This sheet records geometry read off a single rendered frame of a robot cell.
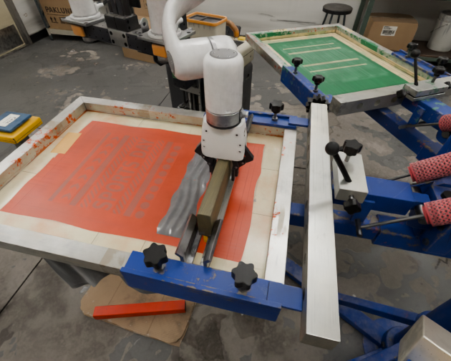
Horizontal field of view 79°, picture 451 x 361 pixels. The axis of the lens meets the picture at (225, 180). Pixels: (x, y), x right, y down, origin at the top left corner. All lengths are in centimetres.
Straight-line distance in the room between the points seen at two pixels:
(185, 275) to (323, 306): 25
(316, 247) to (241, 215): 21
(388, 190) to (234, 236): 36
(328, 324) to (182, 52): 52
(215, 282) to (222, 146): 28
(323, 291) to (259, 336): 106
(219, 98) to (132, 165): 40
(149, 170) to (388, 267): 152
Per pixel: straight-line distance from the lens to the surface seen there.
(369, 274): 184
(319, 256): 54
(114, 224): 70
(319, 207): 61
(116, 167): 84
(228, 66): 50
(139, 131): 96
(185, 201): 69
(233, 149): 61
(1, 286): 204
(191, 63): 56
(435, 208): 67
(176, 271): 55
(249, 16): 448
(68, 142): 100
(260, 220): 66
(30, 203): 85
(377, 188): 70
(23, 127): 116
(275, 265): 57
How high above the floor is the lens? 149
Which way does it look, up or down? 46 degrees down
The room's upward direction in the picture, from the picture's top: straight up
